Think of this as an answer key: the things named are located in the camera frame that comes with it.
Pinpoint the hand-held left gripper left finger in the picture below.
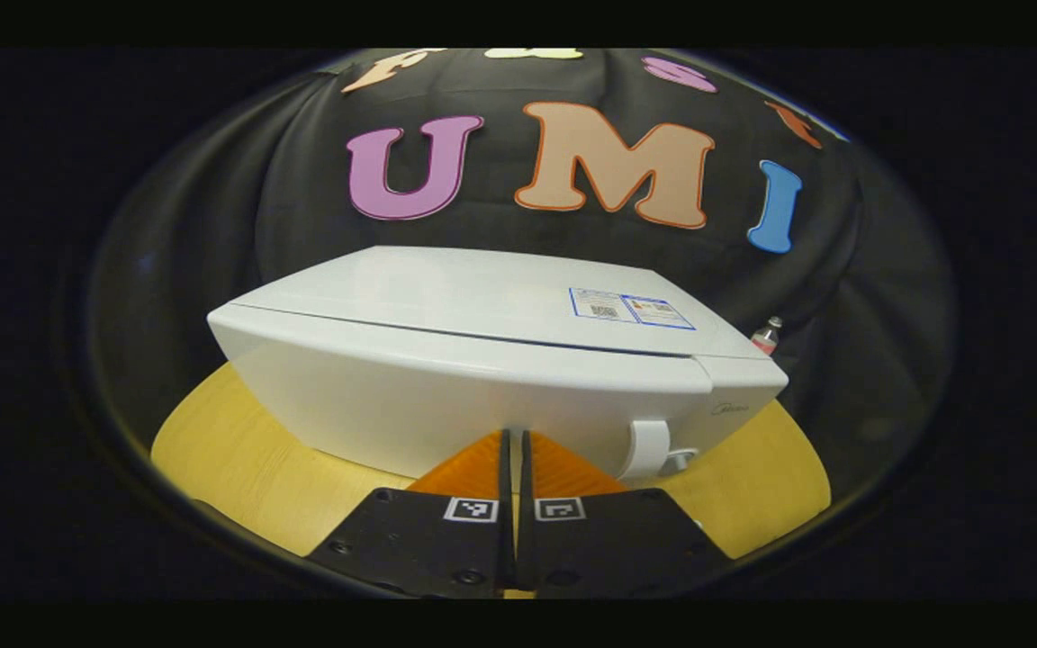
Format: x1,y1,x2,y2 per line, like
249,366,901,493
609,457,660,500
307,429,515,599

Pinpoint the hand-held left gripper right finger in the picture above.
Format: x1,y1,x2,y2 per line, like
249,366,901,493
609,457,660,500
518,430,734,599

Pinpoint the white microwave oven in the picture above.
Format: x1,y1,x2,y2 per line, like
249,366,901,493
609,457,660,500
207,245,789,482

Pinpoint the small clear bottle pink label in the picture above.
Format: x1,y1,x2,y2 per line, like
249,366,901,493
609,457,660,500
751,316,785,356

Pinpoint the black backdrop cloth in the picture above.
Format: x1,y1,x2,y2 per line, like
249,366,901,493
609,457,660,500
91,49,956,469

